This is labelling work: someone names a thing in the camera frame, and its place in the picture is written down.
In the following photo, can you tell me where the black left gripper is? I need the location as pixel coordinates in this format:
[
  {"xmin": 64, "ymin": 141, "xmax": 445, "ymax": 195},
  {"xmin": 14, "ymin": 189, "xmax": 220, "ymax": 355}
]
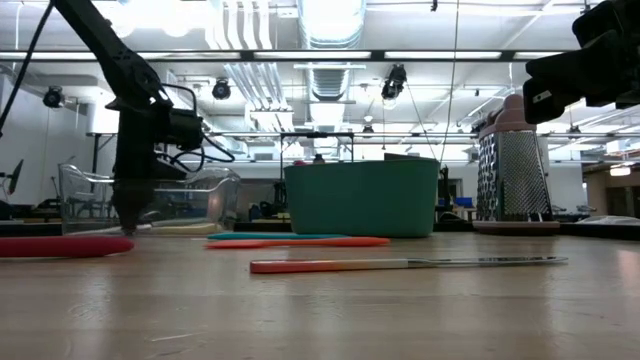
[{"xmin": 110, "ymin": 102, "xmax": 190, "ymax": 237}]

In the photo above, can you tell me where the black overhead frame beam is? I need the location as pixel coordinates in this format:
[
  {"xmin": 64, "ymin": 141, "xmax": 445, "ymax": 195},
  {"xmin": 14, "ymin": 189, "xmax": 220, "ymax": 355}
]
[{"xmin": 0, "ymin": 48, "xmax": 566, "ymax": 64}]

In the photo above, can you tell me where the orange small silicone spatula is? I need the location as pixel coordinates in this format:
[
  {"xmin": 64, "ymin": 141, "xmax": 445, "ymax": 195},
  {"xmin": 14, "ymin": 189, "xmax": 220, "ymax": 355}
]
[{"xmin": 204, "ymin": 236, "xmax": 392, "ymax": 251}]

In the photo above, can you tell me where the black aluminium table frame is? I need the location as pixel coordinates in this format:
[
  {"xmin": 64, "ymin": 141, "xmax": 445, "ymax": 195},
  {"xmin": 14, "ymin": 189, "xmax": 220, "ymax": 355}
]
[{"xmin": 0, "ymin": 218, "xmax": 640, "ymax": 242}]

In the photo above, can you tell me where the clear plastic bag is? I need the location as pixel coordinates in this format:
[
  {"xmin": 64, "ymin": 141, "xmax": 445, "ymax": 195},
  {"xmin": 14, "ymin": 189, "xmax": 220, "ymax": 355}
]
[{"xmin": 574, "ymin": 214, "xmax": 640, "ymax": 227}]

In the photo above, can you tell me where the black ceiling spotlight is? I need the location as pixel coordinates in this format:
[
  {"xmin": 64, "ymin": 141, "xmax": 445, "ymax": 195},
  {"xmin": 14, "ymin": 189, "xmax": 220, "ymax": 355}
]
[
  {"xmin": 380, "ymin": 64, "xmax": 409, "ymax": 100},
  {"xmin": 211, "ymin": 78, "xmax": 232, "ymax": 101},
  {"xmin": 42, "ymin": 85, "xmax": 65, "ymax": 109}
]

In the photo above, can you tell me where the clear plastic container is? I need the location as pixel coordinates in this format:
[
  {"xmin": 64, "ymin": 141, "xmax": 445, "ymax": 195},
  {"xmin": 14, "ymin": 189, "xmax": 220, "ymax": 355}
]
[{"xmin": 57, "ymin": 162, "xmax": 242, "ymax": 237}]

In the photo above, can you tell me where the yellow-handled table knife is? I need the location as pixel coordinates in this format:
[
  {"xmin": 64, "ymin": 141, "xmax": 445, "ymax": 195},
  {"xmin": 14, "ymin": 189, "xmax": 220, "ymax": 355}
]
[{"xmin": 148, "ymin": 223, "xmax": 225, "ymax": 237}]

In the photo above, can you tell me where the black left wrist camera cable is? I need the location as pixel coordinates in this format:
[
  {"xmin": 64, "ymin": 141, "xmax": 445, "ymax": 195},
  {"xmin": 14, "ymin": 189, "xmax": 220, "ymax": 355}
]
[{"xmin": 154, "ymin": 83, "xmax": 236, "ymax": 174}]

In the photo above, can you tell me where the black metal rack frame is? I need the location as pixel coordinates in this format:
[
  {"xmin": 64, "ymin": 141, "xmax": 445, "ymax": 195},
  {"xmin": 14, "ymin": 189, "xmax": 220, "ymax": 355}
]
[{"xmin": 277, "ymin": 131, "xmax": 357, "ymax": 201}]

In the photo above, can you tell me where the all-red slotted turner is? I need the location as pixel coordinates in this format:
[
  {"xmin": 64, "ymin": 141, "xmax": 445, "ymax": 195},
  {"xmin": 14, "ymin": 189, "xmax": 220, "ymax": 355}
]
[{"xmin": 0, "ymin": 236, "xmax": 136, "ymax": 260}]

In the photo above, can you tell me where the thin hanging cable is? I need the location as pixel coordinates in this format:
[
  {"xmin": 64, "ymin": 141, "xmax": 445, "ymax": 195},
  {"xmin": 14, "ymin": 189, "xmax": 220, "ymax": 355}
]
[{"xmin": 439, "ymin": 0, "xmax": 461, "ymax": 164}]

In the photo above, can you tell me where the teal plastic bin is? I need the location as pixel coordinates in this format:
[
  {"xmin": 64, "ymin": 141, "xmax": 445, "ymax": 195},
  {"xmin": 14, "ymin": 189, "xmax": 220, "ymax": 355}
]
[{"xmin": 283, "ymin": 157, "xmax": 442, "ymax": 239}]

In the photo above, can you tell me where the pink metal box grater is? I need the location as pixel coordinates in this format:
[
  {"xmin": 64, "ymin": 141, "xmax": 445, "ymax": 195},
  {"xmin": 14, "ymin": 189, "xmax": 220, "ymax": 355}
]
[{"xmin": 472, "ymin": 93, "xmax": 561, "ymax": 236}]

